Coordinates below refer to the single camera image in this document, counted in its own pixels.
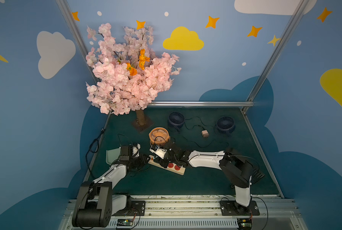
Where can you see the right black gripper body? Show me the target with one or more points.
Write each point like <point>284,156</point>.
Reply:
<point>165,159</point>

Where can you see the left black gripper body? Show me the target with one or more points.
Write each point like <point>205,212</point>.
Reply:
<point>140,159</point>

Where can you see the beige red power strip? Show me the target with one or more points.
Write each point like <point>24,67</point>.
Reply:
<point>172,167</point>

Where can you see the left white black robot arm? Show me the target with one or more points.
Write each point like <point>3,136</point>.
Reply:
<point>96,203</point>

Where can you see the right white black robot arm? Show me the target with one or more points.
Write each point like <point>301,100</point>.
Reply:
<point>239,170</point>

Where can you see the orange desk fan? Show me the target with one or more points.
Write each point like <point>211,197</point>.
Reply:
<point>159,136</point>

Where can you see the left navy desk fan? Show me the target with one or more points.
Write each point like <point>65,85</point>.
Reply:
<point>176,120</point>

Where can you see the navy desk fan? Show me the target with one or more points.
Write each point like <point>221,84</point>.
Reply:
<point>176,120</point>
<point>226,125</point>

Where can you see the right navy desk fan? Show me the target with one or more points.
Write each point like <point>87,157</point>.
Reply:
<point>226,125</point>

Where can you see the mint green plastic scoop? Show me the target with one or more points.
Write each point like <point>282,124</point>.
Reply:
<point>112,155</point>

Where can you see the pink usb adapter far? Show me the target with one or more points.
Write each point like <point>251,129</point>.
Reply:
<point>205,133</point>

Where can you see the left green circuit board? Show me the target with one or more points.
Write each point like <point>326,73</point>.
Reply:
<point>124,223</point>

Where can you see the green circuit board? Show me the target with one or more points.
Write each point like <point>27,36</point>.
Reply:
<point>244,224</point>
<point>124,223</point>

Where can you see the pink cherry blossom tree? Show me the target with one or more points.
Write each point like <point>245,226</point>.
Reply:
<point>130,75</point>

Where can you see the right green circuit board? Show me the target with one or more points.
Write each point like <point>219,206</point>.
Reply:
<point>244,224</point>

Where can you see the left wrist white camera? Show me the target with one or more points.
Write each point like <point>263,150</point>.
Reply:
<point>135,150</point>

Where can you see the wrist white camera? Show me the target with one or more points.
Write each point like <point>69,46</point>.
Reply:
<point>158,150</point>
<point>135,150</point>

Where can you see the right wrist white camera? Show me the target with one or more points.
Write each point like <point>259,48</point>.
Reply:
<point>158,150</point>

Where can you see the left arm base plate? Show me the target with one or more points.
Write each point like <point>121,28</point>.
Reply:
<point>136,207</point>

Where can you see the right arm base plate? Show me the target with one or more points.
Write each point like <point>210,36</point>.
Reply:
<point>232,208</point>

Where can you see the aluminium rail frame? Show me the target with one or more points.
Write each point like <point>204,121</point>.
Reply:
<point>202,212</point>

